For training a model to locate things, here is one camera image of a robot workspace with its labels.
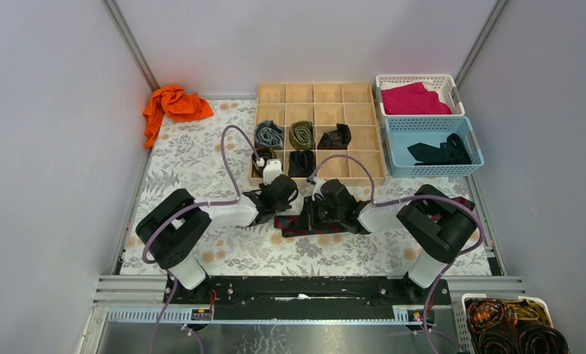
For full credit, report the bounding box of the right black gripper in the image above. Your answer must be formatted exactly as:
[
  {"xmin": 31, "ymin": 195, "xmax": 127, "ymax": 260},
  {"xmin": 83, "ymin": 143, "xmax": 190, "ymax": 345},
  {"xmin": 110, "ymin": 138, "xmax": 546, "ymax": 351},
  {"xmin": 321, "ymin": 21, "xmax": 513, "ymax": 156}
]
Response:
[{"xmin": 293, "ymin": 195, "xmax": 343, "ymax": 231}]

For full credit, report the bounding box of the red navy striped tie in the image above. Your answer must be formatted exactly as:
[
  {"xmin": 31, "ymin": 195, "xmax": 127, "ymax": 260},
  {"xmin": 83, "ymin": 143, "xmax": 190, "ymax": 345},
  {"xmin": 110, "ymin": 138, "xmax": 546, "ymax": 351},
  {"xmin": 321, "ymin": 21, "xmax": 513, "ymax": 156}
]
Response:
[{"xmin": 274, "ymin": 197, "xmax": 475, "ymax": 237}]

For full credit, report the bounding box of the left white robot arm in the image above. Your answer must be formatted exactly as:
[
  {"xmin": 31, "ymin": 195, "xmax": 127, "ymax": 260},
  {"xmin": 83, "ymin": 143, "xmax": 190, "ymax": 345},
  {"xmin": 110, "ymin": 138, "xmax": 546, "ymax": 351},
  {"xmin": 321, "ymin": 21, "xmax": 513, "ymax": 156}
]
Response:
[{"xmin": 136, "ymin": 174, "xmax": 299, "ymax": 303}]

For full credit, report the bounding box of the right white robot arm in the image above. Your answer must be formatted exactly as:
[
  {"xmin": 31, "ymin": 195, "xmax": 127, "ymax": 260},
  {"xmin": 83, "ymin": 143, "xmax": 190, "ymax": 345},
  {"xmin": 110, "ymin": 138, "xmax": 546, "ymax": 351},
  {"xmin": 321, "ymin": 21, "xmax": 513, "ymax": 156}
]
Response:
[{"xmin": 299, "ymin": 179, "xmax": 483, "ymax": 304}]

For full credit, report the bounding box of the white basket of ties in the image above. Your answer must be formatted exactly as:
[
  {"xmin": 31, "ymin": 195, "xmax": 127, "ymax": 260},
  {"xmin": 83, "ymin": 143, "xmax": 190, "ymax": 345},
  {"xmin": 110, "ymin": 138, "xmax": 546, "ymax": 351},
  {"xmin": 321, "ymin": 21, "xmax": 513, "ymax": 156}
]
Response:
[{"xmin": 453, "ymin": 293, "xmax": 553, "ymax": 353}]

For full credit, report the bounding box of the brown black rolled tie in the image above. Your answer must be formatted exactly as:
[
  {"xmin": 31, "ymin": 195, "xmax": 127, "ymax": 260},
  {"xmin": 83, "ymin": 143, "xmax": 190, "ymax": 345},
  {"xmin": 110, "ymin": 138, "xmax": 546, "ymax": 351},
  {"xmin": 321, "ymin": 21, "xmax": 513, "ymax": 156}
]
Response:
[{"xmin": 251, "ymin": 147, "xmax": 278, "ymax": 177}]

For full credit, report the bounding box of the grey blue rolled tie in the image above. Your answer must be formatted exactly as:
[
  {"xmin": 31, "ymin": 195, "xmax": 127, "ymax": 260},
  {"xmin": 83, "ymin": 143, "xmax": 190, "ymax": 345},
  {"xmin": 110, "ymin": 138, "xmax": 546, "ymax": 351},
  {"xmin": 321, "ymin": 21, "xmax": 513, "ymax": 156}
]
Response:
[{"xmin": 254, "ymin": 120, "xmax": 285, "ymax": 150}]

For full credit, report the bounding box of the olive green rolled tie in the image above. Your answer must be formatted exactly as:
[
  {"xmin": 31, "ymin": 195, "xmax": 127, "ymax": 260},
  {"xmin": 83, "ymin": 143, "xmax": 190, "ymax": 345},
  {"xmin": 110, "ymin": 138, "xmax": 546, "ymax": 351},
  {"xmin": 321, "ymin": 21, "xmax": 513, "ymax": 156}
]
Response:
[{"xmin": 289, "ymin": 120, "xmax": 315, "ymax": 150}]

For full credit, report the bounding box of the dark brown patterned rolled tie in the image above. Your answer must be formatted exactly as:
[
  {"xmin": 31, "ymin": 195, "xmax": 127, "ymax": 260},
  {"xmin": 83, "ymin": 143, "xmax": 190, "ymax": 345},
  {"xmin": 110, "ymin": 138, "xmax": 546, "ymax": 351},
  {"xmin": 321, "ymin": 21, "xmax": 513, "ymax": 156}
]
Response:
[{"xmin": 317, "ymin": 123, "xmax": 352, "ymax": 150}]

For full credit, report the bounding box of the wooden compartment tray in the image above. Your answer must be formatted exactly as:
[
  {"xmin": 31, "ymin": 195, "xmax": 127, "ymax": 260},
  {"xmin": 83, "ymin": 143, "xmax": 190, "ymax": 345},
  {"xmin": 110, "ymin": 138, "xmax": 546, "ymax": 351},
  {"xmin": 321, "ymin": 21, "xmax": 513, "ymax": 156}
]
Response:
[{"xmin": 251, "ymin": 82, "xmax": 386, "ymax": 187}]

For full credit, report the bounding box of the floral table mat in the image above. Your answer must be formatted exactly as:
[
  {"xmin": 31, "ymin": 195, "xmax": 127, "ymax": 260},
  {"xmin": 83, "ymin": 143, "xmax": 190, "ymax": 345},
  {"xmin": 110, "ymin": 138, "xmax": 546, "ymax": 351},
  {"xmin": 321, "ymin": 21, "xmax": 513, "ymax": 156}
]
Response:
[{"xmin": 122, "ymin": 99, "xmax": 493, "ymax": 277}]

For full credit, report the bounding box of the blue plastic basket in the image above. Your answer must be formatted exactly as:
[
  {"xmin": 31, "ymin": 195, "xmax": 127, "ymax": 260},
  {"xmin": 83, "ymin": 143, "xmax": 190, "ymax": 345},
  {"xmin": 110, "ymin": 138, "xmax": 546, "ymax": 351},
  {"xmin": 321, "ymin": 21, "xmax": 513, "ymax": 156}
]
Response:
[{"xmin": 385, "ymin": 115, "xmax": 484, "ymax": 178}]

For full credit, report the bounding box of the dark green tie in basket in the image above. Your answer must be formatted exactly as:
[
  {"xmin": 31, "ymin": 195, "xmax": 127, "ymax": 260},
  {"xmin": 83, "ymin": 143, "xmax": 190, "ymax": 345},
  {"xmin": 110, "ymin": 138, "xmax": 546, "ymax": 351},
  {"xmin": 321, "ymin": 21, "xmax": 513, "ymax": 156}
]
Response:
[{"xmin": 408, "ymin": 133, "xmax": 472, "ymax": 165}]

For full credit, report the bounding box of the magenta cloth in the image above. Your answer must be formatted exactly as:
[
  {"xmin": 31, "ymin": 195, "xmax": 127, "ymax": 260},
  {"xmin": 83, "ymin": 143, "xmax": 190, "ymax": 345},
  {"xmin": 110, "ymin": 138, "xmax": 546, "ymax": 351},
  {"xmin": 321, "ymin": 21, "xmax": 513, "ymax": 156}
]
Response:
[{"xmin": 380, "ymin": 82, "xmax": 452, "ymax": 115}]

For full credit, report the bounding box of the orange cloth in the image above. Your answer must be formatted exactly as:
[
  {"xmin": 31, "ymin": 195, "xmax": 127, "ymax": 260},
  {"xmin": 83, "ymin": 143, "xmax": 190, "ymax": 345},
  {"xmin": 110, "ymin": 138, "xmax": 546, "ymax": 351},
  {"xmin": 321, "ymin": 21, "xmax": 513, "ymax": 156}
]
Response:
[{"xmin": 142, "ymin": 85, "xmax": 214, "ymax": 148}]

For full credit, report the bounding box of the white plastic basket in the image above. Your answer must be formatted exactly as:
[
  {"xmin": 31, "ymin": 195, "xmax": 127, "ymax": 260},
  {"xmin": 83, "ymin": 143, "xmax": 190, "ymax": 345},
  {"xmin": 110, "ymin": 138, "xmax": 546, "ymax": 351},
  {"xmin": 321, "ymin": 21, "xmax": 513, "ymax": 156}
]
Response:
[{"xmin": 375, "ymin": 74, "xmax": 465, "ymax": 117}]

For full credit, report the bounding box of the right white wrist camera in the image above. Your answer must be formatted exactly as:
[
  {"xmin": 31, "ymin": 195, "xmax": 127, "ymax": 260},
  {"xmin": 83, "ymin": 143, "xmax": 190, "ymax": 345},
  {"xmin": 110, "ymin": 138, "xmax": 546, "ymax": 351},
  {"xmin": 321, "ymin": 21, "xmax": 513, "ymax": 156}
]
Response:
[{"xmin": 308, "ymin": 176, "xmax": 326, "ymax": 200}]

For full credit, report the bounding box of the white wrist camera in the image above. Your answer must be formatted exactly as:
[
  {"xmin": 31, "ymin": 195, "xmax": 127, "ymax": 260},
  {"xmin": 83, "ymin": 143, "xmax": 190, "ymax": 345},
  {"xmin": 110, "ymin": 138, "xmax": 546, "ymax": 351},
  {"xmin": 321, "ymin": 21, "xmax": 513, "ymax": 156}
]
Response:
[
  {"xmin": 308, "ymin": 176, "xmax": 326, "ymax": 200},
  {"xmin": 262, "ymin": 159, "xmax": 283, "ymax": 184}
]

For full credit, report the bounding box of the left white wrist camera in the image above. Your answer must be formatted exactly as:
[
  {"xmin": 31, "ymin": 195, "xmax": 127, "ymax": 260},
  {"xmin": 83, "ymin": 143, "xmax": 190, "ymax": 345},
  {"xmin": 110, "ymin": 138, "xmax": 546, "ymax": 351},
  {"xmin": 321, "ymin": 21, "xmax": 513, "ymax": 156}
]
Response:
[{"xmin": 262, "ymin": 159, "xmax": 283, "ymax": 184}]

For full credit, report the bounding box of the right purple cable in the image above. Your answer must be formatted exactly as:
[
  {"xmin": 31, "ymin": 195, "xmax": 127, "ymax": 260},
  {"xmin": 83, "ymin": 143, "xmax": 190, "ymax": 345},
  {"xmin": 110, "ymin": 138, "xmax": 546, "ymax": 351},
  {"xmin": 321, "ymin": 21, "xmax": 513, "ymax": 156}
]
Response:
[{"xmin": 308, "ymin": 153, "xmax": 486, "ymax": 257}]

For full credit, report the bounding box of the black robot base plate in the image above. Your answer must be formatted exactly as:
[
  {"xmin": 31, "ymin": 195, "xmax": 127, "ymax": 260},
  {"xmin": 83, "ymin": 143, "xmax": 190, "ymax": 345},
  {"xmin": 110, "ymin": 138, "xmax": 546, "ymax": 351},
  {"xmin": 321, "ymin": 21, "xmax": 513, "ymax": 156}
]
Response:
[{"xmin": 163, "ymin": 276, "xmax": 451, "ymax": 311}]

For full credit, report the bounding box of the perforated metal cable rail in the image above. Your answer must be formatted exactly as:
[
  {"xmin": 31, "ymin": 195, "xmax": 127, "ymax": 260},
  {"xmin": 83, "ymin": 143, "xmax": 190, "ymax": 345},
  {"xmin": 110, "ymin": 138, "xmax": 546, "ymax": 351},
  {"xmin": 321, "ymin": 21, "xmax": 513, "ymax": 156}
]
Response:
[{"xmin": 105, "ymin": 305, "xmax": 435, "ymax": 325}]

